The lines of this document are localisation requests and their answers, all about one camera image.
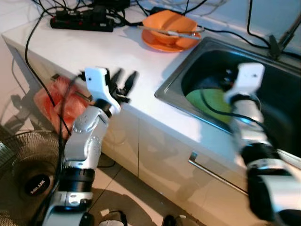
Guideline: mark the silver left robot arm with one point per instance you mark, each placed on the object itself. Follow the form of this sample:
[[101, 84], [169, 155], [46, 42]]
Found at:
[[84, 141]]

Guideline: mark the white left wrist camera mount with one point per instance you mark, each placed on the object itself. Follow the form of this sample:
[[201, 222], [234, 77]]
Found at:
[[96, 80]]

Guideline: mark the red plastic bag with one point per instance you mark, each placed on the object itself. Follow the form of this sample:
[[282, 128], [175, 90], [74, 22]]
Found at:
[[51, 101]]

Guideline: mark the black right robot foot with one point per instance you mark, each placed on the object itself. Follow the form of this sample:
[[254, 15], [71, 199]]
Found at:
[[175, 220]]

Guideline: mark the metal sink faucet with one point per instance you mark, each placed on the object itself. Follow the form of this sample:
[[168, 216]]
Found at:
[[275, 47]]

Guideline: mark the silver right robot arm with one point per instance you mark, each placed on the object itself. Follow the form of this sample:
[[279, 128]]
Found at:
[[254, 136]]

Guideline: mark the large black power brick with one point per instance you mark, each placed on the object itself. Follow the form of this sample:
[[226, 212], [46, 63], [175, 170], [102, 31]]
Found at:
[[110, 4]]

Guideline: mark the green plastic plate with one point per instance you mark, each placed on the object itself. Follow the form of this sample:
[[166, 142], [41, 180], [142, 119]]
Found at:
[[211, 101]]

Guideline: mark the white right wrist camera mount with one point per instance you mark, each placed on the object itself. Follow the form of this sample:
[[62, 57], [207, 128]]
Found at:
[[249, 75]]

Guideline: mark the orange plastic plate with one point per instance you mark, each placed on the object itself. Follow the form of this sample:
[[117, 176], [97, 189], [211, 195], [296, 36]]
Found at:
[[160, 46]]

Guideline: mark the orange plastic bowl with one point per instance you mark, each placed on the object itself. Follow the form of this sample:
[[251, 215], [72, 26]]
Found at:
[[164, 22]]

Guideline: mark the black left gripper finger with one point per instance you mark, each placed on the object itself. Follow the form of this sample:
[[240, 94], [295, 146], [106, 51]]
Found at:
[[116, 77], [131, 81]]

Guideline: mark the stainless steel sink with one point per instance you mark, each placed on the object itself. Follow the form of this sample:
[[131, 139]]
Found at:
[[171, 87]]

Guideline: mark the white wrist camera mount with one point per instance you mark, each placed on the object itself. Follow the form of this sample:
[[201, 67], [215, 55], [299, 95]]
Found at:
[[249, 75], [96, 80]]

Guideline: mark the black power strip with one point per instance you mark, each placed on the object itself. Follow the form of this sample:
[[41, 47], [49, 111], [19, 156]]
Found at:
[[80, 22]]

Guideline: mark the white kitchen base cabinet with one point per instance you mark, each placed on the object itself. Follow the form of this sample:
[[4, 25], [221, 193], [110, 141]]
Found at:
[[160, 150]]

